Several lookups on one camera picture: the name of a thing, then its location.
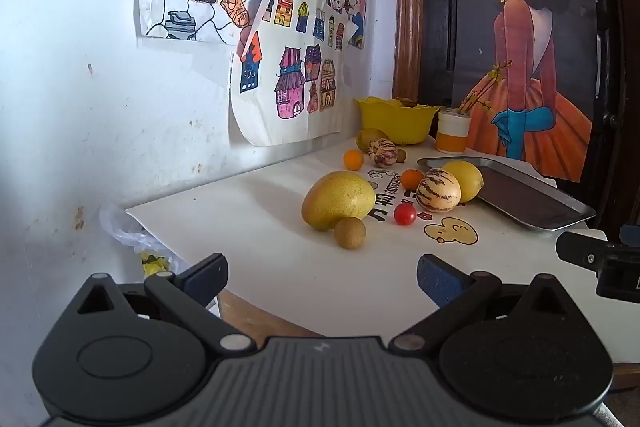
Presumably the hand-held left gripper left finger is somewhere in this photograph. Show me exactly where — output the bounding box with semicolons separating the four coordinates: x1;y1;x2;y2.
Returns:
75;253;256;355

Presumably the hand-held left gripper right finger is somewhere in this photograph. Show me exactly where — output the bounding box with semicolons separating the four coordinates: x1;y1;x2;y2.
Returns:
390;254;571;353

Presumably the metal tray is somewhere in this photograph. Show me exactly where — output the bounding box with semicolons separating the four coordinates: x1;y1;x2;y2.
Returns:
416;157;597;233

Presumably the small striped pepino melon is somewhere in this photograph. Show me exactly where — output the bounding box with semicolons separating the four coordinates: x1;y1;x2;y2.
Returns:
368;138;398;168

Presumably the yellow wrapper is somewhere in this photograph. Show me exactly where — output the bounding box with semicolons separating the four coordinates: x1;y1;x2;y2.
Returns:
141;252;173;278

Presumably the wooden table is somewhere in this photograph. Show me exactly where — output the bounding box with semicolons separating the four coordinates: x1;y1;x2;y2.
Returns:
217;289;640;393

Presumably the white printed table cover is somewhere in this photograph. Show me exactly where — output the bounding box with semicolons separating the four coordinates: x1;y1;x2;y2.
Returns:
125;134;608;348

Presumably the large striped pepino melon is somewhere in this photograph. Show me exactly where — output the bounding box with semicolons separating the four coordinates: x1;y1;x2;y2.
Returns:
416;168;462;212

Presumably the clear plastic bag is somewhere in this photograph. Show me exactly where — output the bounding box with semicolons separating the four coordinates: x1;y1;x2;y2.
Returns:
98;203;193;280

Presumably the yellow lemon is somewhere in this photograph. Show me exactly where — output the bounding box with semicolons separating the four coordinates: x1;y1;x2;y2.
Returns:
441;160;485;204

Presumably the yellow green mango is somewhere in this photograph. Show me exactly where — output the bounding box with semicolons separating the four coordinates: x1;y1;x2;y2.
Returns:
301;171;376;231

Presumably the white and orange cup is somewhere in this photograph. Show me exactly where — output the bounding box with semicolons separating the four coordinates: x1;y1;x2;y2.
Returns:
436;107;472;154

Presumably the yellow plastic bowl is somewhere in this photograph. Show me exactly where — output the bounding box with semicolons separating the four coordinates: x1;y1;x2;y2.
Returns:
354;97;441;146

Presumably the coloured houses drawing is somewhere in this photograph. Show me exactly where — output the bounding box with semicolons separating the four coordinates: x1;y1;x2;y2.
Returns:
229;0;361;148

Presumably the wall poster with orange dress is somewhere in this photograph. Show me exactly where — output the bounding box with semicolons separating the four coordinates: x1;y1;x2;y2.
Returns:
450;0;601;184

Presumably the brown wooden frame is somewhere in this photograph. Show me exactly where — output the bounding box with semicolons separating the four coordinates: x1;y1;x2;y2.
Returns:
392;0;425;104

